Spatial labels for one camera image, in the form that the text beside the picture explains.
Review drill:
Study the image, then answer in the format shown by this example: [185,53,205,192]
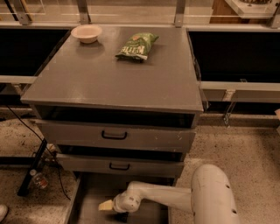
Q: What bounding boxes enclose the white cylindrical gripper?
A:
[98,194,128,213]

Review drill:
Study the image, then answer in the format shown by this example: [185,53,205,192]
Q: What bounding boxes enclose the dark blue rxbar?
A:
[115,213,129,223]

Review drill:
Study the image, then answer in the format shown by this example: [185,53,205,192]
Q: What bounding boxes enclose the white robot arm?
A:
[98,164,241,224]

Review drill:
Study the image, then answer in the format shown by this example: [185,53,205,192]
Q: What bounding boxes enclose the open bottom grey drawer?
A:
[64,172,171,224]

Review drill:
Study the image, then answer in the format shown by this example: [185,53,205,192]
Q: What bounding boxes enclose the middle grey drawer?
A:
[57,153,184,179]

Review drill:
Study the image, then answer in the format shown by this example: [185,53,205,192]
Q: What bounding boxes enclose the top grey drawer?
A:
[37,120,195,152]

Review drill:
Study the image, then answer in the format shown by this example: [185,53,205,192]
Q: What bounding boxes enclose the grey drawer cabinet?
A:
[20,25,205,187]

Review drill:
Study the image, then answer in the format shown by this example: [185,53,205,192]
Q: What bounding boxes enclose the small clear bottle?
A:
[30,169,48,189]

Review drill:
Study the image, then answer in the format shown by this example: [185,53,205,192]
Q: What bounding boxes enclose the black metal leg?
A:
[17,139,47,197]

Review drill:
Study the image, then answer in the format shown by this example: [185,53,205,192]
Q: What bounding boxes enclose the white shoe tip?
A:
[0,205,9,222]

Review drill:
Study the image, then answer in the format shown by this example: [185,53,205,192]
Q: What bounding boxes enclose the green kettle chips bag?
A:
[116,32,158,60]

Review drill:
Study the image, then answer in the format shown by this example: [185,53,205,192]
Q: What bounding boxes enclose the white paper bowl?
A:
[71,24,102,44]

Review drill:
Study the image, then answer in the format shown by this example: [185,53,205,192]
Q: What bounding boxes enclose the black cable on floor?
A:
[5,105,72,201]

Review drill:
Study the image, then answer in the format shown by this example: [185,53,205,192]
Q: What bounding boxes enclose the metal bracket under shelf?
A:
[223,101,236,127]

